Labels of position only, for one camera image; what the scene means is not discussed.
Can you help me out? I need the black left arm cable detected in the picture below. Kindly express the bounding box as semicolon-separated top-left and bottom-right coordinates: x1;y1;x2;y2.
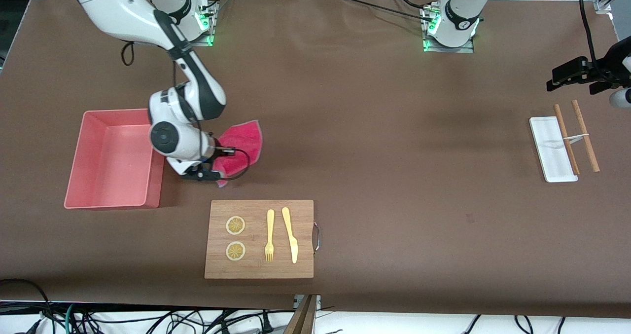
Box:
579;0;600;73

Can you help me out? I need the black cable on table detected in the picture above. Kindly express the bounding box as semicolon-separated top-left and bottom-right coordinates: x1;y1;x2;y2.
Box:
330;0;437;23

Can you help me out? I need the wooden cutting board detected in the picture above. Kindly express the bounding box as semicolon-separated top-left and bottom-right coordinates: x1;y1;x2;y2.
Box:
204;199;321;279

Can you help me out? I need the yellow plastic knife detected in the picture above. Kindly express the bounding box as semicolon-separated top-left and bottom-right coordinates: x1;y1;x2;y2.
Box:
281;207;299;264

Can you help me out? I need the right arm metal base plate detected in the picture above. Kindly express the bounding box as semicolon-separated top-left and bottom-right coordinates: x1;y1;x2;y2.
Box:
187;0;216;47

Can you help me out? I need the wooden plank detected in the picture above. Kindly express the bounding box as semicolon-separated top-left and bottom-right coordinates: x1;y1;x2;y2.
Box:
283;295;318;334

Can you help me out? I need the red cloth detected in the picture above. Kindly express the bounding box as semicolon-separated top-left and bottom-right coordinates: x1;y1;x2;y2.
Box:
211;120;264;188

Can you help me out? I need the pink plastic bin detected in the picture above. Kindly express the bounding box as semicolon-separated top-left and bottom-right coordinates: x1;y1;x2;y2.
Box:
64;108;169;210

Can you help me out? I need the white rack with wooden rods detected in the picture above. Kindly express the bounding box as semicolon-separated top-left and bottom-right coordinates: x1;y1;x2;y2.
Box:
528;100;601;183

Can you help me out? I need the black floor cable loop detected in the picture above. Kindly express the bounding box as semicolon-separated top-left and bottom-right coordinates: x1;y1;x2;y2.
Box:
0;278;52;334

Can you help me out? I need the yellow plastic fork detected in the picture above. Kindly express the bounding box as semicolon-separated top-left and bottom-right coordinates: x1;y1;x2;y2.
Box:
265;209;275;262

